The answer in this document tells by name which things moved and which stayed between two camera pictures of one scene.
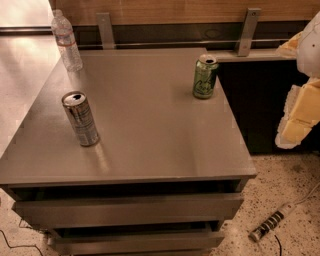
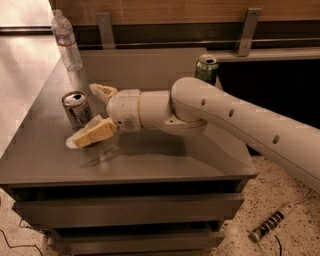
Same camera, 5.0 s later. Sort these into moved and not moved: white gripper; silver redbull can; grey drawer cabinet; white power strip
Moved: white gripper
Not moved: white power strip; grey drawer cabinet; silver redbull can
